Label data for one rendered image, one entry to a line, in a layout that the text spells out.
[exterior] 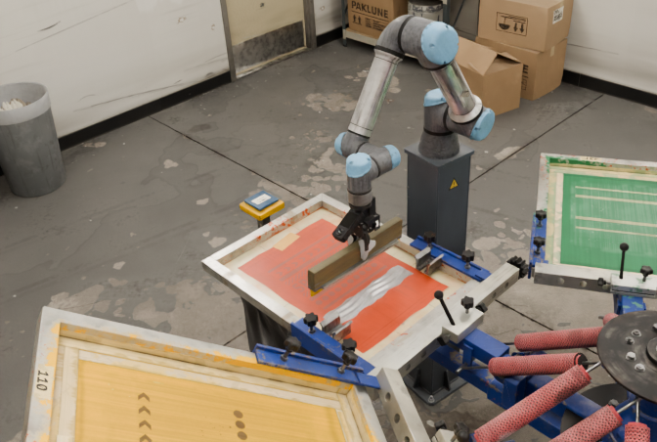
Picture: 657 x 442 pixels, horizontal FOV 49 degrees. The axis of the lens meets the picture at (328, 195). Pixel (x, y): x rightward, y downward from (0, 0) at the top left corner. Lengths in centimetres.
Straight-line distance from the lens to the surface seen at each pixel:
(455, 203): 276
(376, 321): 230
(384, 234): 237
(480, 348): 211
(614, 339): 181
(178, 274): 417
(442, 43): 218
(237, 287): 243
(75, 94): 567
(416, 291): 241
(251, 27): 651
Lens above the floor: 251
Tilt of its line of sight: 33 degrees down
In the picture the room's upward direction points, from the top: 4 degrees counter-clockwise
